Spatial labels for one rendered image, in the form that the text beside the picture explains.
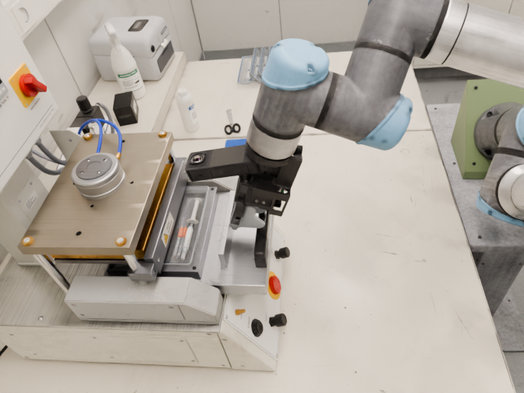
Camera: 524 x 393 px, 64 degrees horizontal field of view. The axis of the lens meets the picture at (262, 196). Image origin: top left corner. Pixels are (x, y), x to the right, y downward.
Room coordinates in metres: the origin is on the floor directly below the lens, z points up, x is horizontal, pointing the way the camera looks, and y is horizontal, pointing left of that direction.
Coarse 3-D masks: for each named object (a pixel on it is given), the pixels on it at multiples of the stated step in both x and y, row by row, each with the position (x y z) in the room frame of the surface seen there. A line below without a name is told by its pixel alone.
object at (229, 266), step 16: (224, 192) 0.61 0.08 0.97; (224, 208) 0.57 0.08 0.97; (224, 224) 0.49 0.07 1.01; (272, 224) 0.52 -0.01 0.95; (224, 240) 0.46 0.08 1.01; (240, 240) 0.48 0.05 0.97; (208, 256) 0.46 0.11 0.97; (224, 256) 0.43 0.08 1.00; (240, 256) 0.45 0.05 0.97; (208, 272) 0.42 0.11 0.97; (224, 272) 0.42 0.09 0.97; (240, 272) 0.41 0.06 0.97; (256, 272) 0.41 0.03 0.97; (224, 288) 0.39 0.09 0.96; (240, 288) 0.39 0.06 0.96; (256, 288) 0.38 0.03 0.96
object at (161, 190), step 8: (168, 168) 0.61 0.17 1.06; (168, 176) 0.59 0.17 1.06; (160, 184) 0.57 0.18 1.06; (160, 192) 0.55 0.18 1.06; (160, 200) 0.53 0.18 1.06; (152, 208) 0.51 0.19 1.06; (152, 216) 0.50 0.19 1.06; (144, 224) 0.48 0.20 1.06; (152, 224) 0.48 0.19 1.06; (144, 232) 0.46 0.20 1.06; (144, 240) 0.44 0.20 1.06; (136, 248) 0.43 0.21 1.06; (144, 248) 0.43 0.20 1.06; (56, 256) 0.46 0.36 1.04; (64, 256) 0.45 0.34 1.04; (72, 256) 0.45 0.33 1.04; (80, 256) 0.45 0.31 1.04; (88, 256) 0.45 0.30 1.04; (96, 256) 0.44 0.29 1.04; (104, 256) 0.44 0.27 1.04; (112, 256) 0.44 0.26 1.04; (120, 256) 0.43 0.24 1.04; (136, 256) 0.43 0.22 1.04
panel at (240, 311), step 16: (272, 240) 0.60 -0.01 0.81; (272, 256) 0.56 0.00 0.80; (272, 272) 0.52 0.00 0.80; (240, 304) 0.40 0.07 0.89; (256, 304) 0.42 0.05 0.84; (272, 304) 0.45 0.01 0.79; (224, 320) 0.36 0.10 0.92; (240, 320) 0.37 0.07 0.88; (256, 336) 0.36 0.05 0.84; (272, 336) 0.38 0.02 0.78; (272, 352) 0.35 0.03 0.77
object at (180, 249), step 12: (192, 192) 0.59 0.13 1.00; (204, 192) 0.59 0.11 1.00; (180, 204) 0.57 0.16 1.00; (192, 204) 0.56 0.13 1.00; (180, 216) 0.54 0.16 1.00; (192, 216) 0.53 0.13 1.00; (180, 228) 0.51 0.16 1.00; (192, 228) 0.50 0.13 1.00; (180, 240) 0.48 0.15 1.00; (192, 240) 0.47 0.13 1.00; (168, 252) 0.46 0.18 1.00; (180, 252) 0.45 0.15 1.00; (192, 252) 0.45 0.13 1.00
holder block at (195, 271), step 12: (216, 192) 0.60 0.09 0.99; (216, 204) 0.58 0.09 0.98; (204, 216) 0.53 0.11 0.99; (204, 228) 0.50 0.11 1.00; (204, 240) 0.48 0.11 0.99; (204, 252) 0.46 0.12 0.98; (108, 264) 0.46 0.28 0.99; (192, 264) 0.43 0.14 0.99; (120, 276) 0.44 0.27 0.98; (156, 276) 0.43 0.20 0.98; (168, 276) 0.42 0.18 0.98; (180, 276) 0.42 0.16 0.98; (192, 276) 0.42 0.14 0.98
